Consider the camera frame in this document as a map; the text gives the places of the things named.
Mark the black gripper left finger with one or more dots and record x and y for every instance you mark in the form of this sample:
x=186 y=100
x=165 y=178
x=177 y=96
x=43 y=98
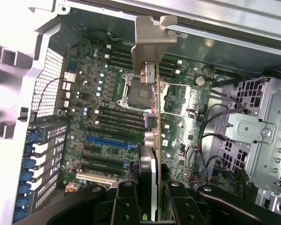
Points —
x=126 y=201

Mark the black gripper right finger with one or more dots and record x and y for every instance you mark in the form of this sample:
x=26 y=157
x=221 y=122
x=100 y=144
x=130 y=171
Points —
x=180 y=204

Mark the white expansion slot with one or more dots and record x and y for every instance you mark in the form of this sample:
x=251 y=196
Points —
x=96 y=179

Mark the blue expansion slot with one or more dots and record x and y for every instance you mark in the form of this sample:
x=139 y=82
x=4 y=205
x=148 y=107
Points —
x=107 y=142

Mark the green motherboard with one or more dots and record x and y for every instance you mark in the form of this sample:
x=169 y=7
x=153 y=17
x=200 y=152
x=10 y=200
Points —
x=185 y=112

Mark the open metal socket cover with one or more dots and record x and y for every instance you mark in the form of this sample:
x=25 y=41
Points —
x=178 y=100

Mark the CPU socket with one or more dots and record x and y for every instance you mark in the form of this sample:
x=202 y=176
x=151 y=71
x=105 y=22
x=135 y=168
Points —
x=133 y=91

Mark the silver disk bay cage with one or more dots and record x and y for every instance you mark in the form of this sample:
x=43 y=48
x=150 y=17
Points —
x=271 y=140

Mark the coin cell battery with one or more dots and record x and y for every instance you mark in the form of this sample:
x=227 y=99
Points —
x=199 y=80

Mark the black open PC case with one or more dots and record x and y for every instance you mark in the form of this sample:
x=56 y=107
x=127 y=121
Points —
x=224 y=14

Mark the black intrusion switch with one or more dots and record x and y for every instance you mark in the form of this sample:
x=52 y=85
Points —
x=23 y=113

